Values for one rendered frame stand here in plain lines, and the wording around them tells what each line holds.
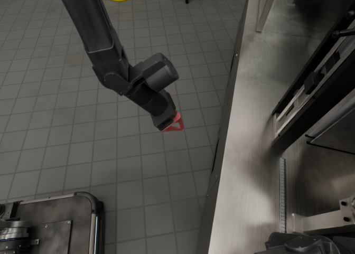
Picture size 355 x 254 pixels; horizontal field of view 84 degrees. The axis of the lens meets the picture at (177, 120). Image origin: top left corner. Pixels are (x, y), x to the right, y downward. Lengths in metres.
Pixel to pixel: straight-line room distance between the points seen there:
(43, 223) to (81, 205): 0.23
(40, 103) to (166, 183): 1.47
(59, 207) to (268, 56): 1.47
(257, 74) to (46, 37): 2.72
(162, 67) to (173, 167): 1.28
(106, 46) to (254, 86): 0.70
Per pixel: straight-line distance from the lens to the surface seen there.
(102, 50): 0.40
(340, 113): 0.79
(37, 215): 1.57
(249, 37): 1.21
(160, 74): 0.43
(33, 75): 2.70
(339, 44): 0.62
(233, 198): 0.69
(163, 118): 0.50
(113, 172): 1.71
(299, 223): 0.73
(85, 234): 1.42
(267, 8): 1.20
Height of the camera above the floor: 1.55
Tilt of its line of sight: 58 degrees down
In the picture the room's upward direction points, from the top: straight up
